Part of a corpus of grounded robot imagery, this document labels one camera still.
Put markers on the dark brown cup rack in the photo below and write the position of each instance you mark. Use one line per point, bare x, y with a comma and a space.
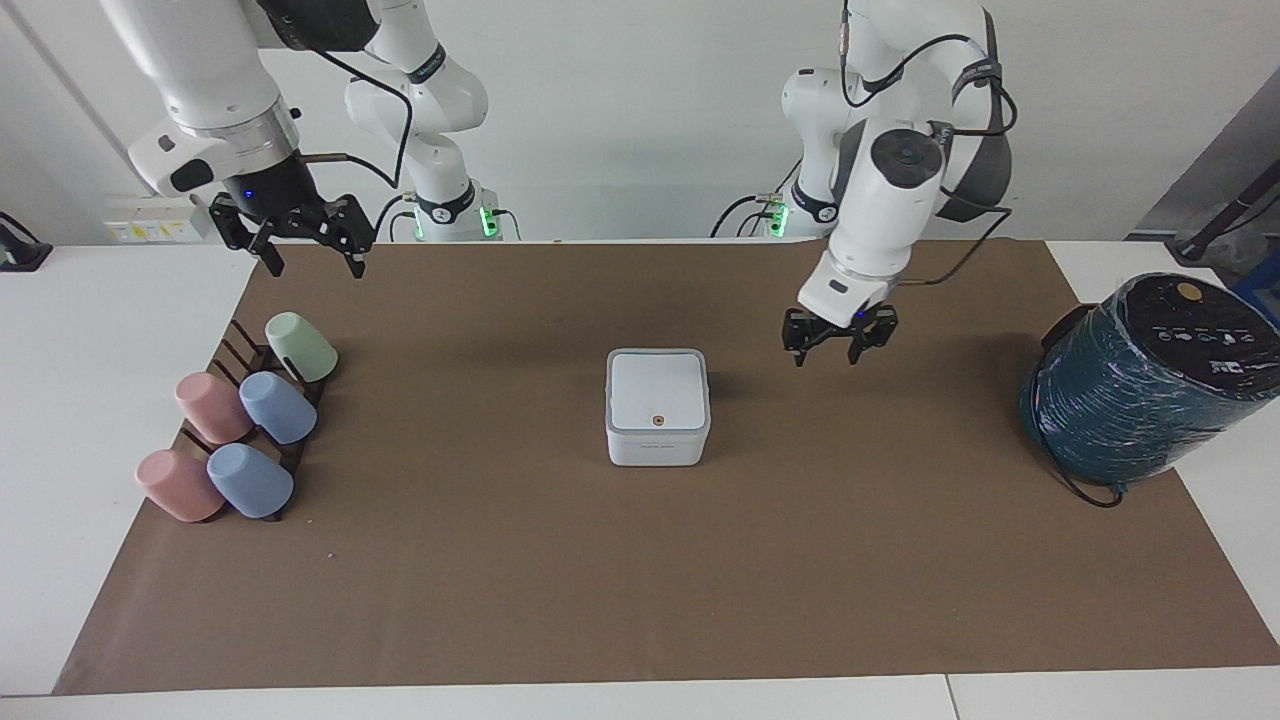
232, 350

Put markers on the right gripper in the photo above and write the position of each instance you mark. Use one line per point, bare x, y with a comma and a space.
275, 195

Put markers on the white square trash can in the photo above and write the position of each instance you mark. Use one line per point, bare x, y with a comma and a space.
655, 395

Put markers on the black stand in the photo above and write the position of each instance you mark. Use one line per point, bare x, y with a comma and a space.
22, 250
1225, 220

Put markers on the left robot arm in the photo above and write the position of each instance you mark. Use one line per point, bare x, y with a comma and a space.
885, 215

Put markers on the blue plastic cup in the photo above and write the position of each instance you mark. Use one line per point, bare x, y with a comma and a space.
278, 408
250, 482

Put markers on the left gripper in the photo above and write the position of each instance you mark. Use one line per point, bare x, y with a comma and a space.
845, 330

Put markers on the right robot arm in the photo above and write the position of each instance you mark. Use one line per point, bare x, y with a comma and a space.
205, 75

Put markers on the pink plastic cup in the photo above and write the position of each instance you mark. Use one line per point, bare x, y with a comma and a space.
178, 487
210, 405

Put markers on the green plastic cup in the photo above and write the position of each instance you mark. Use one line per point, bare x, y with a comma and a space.
303, 348

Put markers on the teal round speaker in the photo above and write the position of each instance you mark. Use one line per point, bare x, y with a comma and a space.
1130, 390

